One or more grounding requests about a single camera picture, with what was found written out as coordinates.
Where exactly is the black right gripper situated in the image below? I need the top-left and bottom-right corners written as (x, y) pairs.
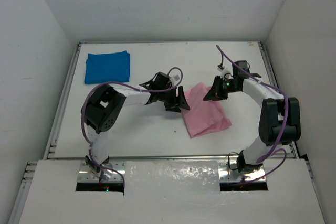
top-left (204, 76), bottom-right (240, 101)

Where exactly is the pink t shirt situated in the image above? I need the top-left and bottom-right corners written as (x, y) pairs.
top-left (182, 82), bottom-right (232, 138)

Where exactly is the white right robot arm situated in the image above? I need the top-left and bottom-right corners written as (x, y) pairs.
top-left (203, 73), bottom-right (301, 172)

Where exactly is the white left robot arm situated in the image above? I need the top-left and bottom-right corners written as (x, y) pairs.
top-left (80, 72), bottom-right (190, 174)

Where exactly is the blue folded t shirt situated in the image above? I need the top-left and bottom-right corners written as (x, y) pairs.
top-left (84, 51), bottom-right (131, 84)

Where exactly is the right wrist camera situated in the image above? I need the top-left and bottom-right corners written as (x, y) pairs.
top-left (232, 60), bottom-right (250, 77)

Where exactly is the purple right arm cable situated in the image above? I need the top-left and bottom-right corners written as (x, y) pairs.
top-left (216, 45), bottom-right (291, 183)

